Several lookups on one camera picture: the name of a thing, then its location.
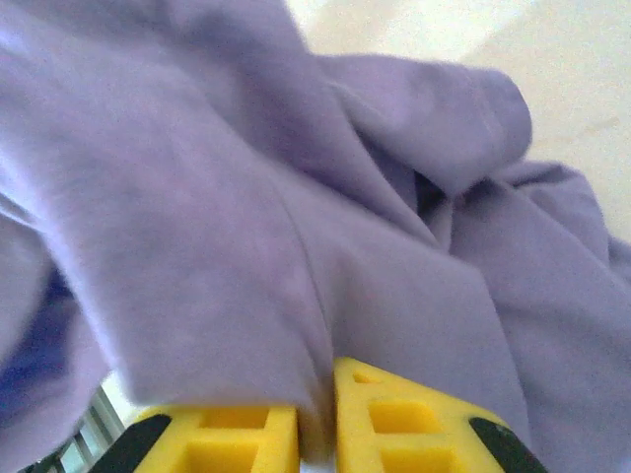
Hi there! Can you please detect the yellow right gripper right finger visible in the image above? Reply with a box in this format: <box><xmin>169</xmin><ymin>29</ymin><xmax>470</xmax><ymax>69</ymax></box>
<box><xmin>332</xmin><ymin>356</ymin><xmax>549</xmax><ymax>473</ymax></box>

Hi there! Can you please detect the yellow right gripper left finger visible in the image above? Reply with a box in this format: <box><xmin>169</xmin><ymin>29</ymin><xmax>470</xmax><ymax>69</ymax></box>
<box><xmin>91</xmin><ymin>403</ymin><xmax>303</xmax><ymax>473</ymax></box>

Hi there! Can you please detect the purple t-shirt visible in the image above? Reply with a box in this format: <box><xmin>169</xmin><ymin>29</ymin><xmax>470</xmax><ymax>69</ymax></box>
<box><xmin>0</xmin><ymin>0</ymin><xmax>631</xmax><ymax>473</ymax></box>

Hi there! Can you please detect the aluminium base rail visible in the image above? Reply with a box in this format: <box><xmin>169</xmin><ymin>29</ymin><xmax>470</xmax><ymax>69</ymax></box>
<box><xmin>22</xmin><ymin>381</ymin><xmax>129</xmax><ymax>473</ymax></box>

